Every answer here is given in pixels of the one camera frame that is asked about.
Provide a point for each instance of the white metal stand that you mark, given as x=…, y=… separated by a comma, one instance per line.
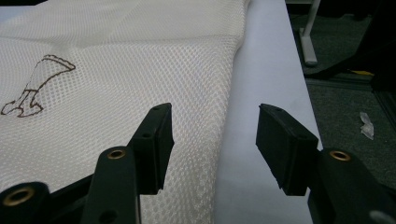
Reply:
x=308, y=46

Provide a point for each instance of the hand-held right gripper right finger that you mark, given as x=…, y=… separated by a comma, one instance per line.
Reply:
x=285, y=149

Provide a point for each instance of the crumpled white paper scrap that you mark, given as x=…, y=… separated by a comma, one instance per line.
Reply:
x=366, y=126

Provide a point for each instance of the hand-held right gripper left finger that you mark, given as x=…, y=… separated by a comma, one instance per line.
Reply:
x=154, y=149

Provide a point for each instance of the white mesh laundry bag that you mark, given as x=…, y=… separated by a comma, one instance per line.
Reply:
x=124, y=77

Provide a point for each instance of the yellow strip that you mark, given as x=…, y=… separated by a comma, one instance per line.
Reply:
x=362, y=72

